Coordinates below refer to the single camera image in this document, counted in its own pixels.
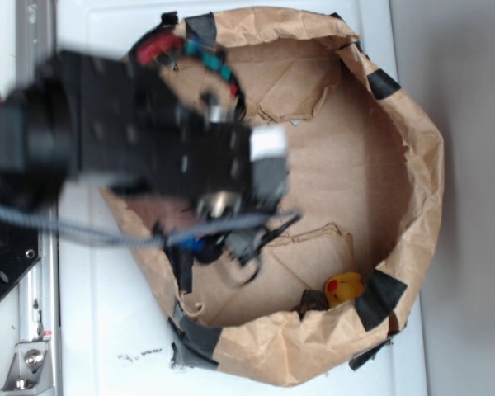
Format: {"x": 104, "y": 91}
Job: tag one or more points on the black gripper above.
{"x": 130, "y": 129}

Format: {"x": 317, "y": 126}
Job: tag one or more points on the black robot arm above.
{"x": 35, "y": 137}

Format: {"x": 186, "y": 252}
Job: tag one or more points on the brown paper bag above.
{"x": 366, "y": 170}

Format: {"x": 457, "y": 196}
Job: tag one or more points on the dark brown rock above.
{"x": 311, "y": 300}

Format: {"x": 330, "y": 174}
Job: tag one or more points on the yellow rubber duck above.
{"x": 343, "y": 287}

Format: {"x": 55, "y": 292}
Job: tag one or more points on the black octagonal mount plate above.
{"x": 19, "y": 252}

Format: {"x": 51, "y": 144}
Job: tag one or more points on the aluminium frame rail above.
{"x": 38, "y": 290}

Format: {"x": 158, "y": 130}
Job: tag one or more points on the silver corner bracket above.
{"x": 30, "y": 372}

